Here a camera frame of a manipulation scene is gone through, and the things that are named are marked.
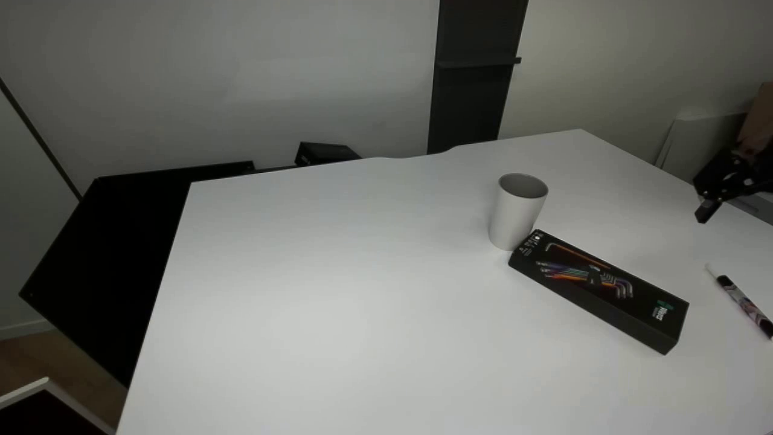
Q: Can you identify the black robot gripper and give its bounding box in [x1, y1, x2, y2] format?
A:
[694, 150, 773, 225]

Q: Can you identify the black side table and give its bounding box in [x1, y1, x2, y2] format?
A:
[20, 161, 255, 386]

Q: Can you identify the white ceramic mug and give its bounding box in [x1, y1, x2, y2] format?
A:
[487, 175, 548, 251]

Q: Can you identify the cardboard box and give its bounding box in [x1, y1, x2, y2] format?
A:
[736, 83, 773, 158]

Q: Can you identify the black hex key set box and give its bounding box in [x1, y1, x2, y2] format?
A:
[509, 229, 688, 355]

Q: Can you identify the black vertical wall panel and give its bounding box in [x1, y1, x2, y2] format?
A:
[427, 0, 530, 152]

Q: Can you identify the black and white marker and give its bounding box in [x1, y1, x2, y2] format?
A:
[714, 276, 773, 338]

